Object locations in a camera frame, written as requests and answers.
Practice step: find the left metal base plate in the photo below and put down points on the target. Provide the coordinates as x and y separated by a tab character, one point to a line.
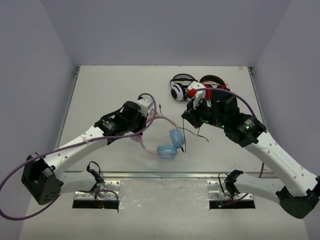
108	192

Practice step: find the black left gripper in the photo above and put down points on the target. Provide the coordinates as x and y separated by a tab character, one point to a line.
139	122

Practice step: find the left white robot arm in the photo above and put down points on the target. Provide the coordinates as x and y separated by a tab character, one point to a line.
46	177

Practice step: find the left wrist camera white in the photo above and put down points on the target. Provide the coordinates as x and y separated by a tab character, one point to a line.
145	105

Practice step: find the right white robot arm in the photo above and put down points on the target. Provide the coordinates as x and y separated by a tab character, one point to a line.
295	189

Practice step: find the pink blue cat-ear headphones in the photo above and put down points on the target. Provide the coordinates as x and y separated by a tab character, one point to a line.
165	152

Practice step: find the aluminium table edge rail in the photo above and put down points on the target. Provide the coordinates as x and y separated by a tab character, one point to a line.
165	175

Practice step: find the right wrist camera red-white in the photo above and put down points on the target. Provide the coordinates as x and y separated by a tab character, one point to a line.
196	95

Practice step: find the white black headphones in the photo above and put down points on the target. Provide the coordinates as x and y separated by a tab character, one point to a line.
178	86

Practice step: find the red black headphones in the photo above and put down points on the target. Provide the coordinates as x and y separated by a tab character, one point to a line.
214	82

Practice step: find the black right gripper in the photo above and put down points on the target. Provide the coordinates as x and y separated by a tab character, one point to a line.
191	115

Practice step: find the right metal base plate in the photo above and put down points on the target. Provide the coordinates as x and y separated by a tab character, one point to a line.
217	192

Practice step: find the metal base plate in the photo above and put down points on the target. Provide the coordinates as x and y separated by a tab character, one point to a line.
217	192
108	192

